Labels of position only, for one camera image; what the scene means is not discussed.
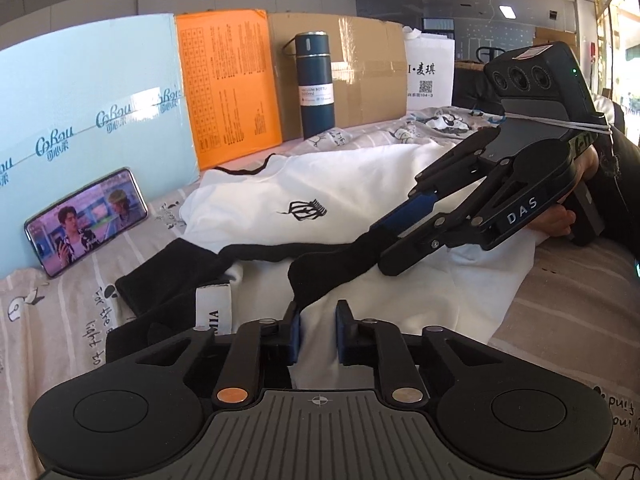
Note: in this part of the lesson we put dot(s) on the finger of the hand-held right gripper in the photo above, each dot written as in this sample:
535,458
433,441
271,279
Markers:
410,212
415,255

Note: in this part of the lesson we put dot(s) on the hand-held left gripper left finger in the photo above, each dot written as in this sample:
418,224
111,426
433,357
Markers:
296,332

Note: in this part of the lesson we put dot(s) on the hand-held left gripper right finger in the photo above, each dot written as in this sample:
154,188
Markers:
342,332

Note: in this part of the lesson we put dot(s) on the white shirt with black trim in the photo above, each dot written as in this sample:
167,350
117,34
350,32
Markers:
320,185

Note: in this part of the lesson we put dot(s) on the person's right hand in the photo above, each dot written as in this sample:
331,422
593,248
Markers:
555,222

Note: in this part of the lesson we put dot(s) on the black chair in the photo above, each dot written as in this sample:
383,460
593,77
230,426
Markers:
467,85

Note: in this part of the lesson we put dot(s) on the stack of cardboard boxes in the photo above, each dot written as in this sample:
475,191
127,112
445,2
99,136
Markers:
552,37

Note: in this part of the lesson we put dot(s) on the white paper bag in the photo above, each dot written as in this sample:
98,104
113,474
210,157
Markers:
430,70

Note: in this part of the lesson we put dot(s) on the brown cardboard box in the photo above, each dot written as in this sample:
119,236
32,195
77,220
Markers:
365,70

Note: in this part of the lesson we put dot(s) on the dark blue vacuum bottle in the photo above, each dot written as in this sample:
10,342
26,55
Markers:
314,90

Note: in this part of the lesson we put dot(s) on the ceiling light panel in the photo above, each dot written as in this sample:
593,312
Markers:
508,11

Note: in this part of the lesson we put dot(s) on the orange printed box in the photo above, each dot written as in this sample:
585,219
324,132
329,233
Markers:
225,85

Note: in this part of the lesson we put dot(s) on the smartphone showing video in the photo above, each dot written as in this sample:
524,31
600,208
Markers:
85,222

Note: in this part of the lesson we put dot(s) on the light blue printed box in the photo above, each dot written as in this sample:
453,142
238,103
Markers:
90,110

